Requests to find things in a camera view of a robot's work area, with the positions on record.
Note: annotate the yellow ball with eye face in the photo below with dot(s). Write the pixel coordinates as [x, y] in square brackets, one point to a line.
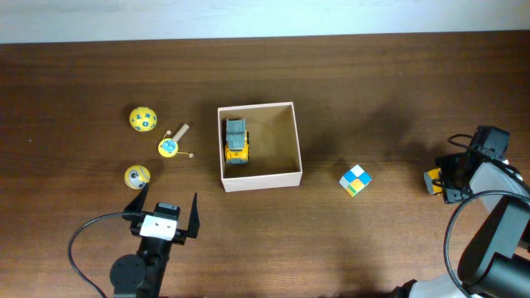
[136, 177]

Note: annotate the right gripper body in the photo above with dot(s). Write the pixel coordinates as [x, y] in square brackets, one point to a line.
[451, 178]

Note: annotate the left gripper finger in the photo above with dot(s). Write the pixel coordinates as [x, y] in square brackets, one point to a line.
[134, 209]
[194, 220]

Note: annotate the yellow grey dump truck toy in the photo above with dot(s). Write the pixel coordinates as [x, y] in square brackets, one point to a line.
[236, 149]

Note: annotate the pink cardboard box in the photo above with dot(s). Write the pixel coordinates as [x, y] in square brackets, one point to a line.
[274, 147]

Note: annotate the yellow grey tanker truck toy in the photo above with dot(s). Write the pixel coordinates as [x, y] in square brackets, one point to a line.
[431, 179]

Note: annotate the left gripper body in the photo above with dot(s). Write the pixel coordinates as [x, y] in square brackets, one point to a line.
[178, 236]

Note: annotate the two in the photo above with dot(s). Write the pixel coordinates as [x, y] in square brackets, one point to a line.
[355, 180]

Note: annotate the yellow ball with blue letters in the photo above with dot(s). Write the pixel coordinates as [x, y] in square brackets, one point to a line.
[143, 119]

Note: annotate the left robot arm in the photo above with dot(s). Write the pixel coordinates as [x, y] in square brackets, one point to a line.
[141, 274]

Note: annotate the yellow wooden rattle drum toy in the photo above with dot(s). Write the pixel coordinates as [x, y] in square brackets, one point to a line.
[169, 145]

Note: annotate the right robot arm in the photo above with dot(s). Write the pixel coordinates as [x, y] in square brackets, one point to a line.
[489, 266]

